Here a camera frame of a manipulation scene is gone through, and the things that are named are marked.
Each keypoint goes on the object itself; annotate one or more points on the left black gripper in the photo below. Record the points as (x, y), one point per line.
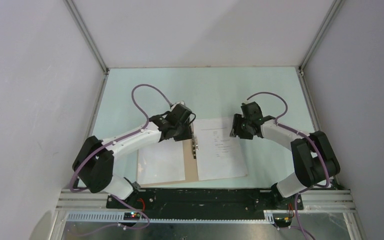
(188, 134)

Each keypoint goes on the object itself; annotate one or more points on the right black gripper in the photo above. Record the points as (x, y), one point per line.
(238, 118)

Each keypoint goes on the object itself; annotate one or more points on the metal folder clip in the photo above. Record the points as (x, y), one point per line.
(194, 146)

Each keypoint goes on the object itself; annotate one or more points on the white paper sheet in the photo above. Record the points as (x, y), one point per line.
(160, 163)

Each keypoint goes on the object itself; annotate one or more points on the printed paper sheet stack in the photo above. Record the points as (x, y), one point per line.
(218, 156)

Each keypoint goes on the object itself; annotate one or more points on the brown cardboard folder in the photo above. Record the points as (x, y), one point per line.
(190, 165)

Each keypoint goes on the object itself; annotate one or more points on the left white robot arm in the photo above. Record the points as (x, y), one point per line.
(94, 165)

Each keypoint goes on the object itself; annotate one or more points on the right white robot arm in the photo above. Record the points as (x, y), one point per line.
(313, 157)

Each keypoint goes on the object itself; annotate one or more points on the right circuit board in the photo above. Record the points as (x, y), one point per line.
(282, 222)

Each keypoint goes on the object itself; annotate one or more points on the circuit board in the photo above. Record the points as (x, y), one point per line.
(282, 222)
(132, 216)

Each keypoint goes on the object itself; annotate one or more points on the left circuit board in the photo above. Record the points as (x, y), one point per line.
(132, 216)

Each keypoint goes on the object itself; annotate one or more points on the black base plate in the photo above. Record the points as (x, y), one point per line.
(208, 203)

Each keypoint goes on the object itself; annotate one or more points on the left corner aluminium post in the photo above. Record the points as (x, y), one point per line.
(86, 34)

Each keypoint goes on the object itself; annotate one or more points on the corner aluminium post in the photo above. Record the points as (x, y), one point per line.
(86, 34)
(326, 23)

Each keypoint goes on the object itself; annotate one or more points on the aluminium frame rail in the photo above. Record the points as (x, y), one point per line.
(101, 207)

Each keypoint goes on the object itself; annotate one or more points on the right corner aluminium post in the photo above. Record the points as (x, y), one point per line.
(326, 23)

